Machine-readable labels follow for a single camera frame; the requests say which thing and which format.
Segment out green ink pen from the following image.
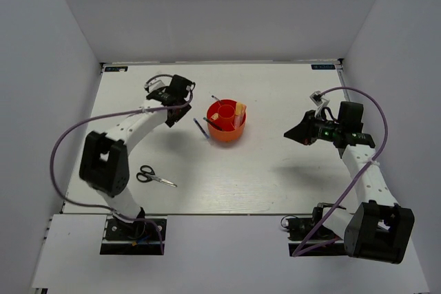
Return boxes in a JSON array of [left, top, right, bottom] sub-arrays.
[[203, 117, 224, 132]]

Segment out dark blue gel pen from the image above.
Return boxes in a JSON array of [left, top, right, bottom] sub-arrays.
[[193, 118, 210, 140]]

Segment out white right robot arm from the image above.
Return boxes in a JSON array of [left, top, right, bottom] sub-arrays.
[[280, 100, 415, 264]]

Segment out black handled scissors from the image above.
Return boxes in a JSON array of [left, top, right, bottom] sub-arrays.
[[136, 165, 177, 187]]

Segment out corner label sticker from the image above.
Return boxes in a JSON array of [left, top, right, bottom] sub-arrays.
[[311, 63, 336, 70], [104, 66, 128, 72]]

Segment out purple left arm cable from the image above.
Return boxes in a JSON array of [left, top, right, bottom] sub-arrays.
[[50, 73, 196, 256]]

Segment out left corner label sticker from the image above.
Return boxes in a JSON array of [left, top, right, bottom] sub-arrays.
[[104, 66, 128, 72]]

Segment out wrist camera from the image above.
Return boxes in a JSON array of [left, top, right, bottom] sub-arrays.
[[310, 91, 329, 118], [144, 78, 165, 93]]

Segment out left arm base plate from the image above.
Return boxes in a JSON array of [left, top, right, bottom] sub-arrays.
[[100, 217, 163, 256]]

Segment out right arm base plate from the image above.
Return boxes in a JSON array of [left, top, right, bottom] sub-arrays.
[[280, 216, 345, 258]]

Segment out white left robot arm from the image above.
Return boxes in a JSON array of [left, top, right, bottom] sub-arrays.
[[79, 74, 196, 238]]

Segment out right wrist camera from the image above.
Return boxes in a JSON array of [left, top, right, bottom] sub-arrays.
[[310, 91, 329, 118]]

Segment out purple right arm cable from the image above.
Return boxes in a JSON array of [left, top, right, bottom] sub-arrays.
[[291, 87, 389, 258]]

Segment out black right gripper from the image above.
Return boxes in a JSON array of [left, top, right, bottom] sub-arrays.
[[284, 109, 342, 145]]

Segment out right corner label sticker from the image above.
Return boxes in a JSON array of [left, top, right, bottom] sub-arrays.
[[311, 63, 336, 70]]

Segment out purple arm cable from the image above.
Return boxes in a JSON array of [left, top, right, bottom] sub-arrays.
[[50, 73, 196, 256], [291, 87, 389, 258]]

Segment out orange round organizer container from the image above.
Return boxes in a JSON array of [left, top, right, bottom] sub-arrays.
[[205, 99, 247, 143]]

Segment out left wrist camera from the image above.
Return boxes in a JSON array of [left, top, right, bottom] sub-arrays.
[[144, 78, 165, 93]]

